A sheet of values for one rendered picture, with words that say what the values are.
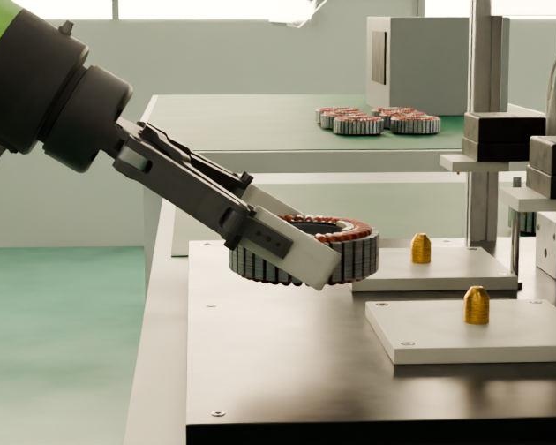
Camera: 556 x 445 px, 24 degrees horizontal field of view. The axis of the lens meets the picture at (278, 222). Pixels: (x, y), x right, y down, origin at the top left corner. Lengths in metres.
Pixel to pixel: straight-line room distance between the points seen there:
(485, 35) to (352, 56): 4.32
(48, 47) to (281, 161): 1.65
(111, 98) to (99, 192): 4.82
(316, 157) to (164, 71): 3.17
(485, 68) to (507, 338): 0.51
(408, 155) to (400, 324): 1.60
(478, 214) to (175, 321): 0.42
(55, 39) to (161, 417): 0.27
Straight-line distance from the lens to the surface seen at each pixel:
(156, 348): 1.04
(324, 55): 5.70
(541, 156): 0.98
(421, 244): 1.21
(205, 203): 0.87
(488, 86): 1.40
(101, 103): 0.91
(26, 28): 0.92
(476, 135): 1.19
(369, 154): 2.55
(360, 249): 0.92
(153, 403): 0.90
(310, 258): 0.90
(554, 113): 1.23
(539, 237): 1.27
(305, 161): 2.54
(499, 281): 1.17
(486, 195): 1.42
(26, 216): 5.78
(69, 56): 0.92
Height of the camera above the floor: 1.01
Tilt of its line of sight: 9 degrees down
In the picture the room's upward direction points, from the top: straight up
